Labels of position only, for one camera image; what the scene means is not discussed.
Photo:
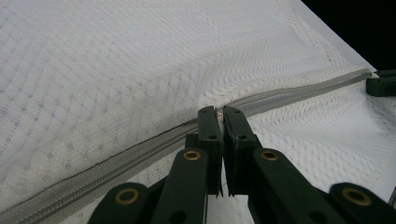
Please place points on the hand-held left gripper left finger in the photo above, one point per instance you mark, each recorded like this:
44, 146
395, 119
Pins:
210, 127

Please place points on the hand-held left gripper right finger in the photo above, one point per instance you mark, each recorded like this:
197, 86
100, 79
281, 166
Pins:
236, 130

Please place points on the white mesh laundry bag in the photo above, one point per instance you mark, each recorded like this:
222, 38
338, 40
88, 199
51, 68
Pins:
124, 77

